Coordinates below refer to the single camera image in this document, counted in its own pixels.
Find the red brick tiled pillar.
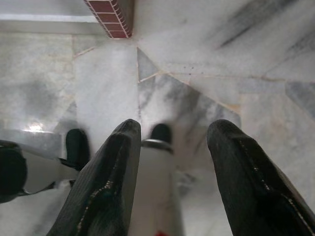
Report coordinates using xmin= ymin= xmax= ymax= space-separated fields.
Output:
xmin=83 ymin=0 xmax=135 ymax=39

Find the robot leg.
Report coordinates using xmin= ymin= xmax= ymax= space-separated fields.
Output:
xmin=0 ymin=128 xmax=92 ymax=204
xmin=129 ymin=123 xmax=184 ymax=236

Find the robot right leg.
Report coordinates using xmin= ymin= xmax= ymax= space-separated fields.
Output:
xmin=129 ymin=123 xmax=184 ymax=236

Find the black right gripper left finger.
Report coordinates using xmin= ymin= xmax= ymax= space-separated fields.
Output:
xmin=48 ymin=119 xmax=142 ymax=236

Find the robot left leg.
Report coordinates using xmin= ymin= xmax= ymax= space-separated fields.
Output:
xmin=0 ymin=128 xmax=92 ymax=204

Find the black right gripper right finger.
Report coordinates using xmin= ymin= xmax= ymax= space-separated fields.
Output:
xmin=206 ymin=119 xmax=315 ymax=236

